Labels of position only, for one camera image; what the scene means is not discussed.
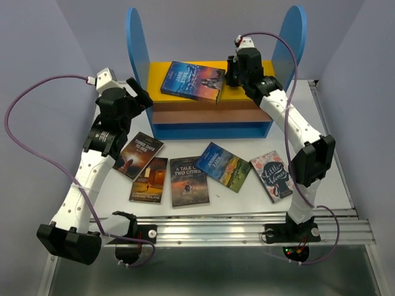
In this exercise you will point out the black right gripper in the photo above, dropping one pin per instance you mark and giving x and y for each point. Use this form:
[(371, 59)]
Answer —
[(231, 63)]

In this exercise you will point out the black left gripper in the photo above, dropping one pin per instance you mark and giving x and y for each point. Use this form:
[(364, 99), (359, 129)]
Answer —
[(143, 97)]

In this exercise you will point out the Jane Eyre book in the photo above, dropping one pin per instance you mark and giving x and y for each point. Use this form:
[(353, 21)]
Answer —
[(192, 81)]

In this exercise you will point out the A Tale of Two Cities book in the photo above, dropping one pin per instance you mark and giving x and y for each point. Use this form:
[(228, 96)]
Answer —
[(188, 183)]

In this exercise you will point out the Animal Farm book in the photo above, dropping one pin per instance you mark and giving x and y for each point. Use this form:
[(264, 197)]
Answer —
[(224, 167)]

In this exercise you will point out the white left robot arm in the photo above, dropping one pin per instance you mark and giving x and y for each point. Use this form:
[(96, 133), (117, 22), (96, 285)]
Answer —
[(75, 231)]

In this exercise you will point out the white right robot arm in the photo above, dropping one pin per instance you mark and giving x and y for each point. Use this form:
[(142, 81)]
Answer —
[(313, 151)]

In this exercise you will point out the blue yellow wooden bookshelf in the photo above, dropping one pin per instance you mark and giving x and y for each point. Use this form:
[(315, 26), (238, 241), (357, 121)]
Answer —
[(234, 115)]

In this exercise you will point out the Three Days to See book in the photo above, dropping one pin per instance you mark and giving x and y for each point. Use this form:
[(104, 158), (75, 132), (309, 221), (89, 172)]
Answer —
[(136, 155)]

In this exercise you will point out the orange Leonard Tolane book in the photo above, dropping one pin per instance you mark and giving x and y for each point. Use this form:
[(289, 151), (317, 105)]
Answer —
[(148, 187)]

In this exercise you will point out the Little Women book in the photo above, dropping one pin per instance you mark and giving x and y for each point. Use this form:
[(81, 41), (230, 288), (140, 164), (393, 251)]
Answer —
[(273, 175)]

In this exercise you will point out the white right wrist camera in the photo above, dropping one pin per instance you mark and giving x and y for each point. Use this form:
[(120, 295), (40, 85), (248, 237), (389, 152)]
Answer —
[(243, 42)]

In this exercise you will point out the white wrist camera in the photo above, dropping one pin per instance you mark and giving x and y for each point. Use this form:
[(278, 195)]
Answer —
[(105, 79), (243, 42)]

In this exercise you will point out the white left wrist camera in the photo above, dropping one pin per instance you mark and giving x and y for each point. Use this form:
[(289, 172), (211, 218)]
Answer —
[(105, 79)]

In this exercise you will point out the aluminium mounting rail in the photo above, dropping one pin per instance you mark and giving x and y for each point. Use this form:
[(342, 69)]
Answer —
[(254, 231)]

